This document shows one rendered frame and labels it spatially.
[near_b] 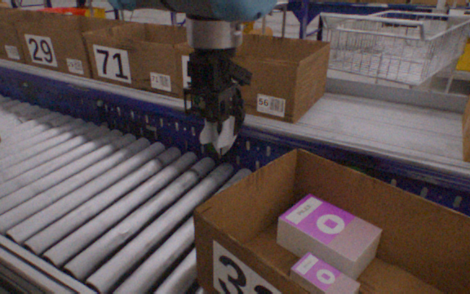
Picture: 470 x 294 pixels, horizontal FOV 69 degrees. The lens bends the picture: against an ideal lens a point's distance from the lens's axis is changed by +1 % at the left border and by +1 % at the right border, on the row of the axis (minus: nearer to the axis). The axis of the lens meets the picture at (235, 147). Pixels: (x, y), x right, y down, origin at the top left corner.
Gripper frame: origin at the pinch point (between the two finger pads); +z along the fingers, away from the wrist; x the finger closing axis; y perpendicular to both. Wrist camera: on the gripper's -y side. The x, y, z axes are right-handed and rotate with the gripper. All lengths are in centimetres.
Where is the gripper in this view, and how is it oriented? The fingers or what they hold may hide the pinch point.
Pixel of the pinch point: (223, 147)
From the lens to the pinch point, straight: 67.2
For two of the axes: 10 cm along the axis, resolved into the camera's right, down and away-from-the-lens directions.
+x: 8.8, 2.3, -4.2
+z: 0.0, 8.8, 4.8
